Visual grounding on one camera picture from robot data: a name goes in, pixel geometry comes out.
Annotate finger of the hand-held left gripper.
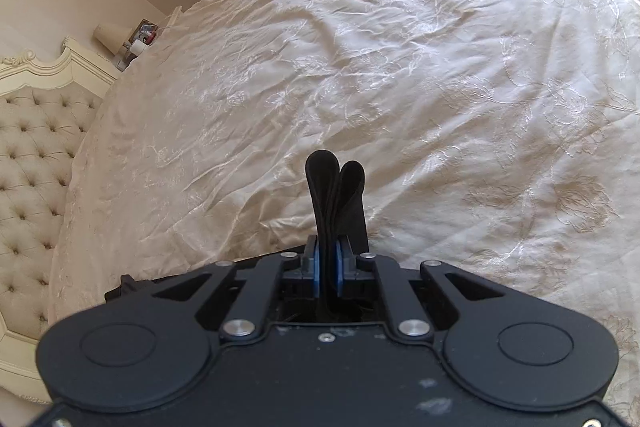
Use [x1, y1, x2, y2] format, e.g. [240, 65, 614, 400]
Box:
[103, 273, 168, 306]

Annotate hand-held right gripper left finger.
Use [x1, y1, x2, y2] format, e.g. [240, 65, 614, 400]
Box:
[150, 234, 321, 341]

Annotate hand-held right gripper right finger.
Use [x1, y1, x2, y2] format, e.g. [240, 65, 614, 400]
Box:
[336, 234, 506, 342]

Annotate cream tufted headboard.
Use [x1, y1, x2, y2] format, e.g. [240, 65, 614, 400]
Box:
[0, 35, 121, 408]

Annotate cream embroidered bedspread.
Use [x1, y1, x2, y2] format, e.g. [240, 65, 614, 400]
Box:
[47, 0, 640, 427]

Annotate small picture frame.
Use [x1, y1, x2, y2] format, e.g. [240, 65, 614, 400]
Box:
[134, 19, 161, 46]

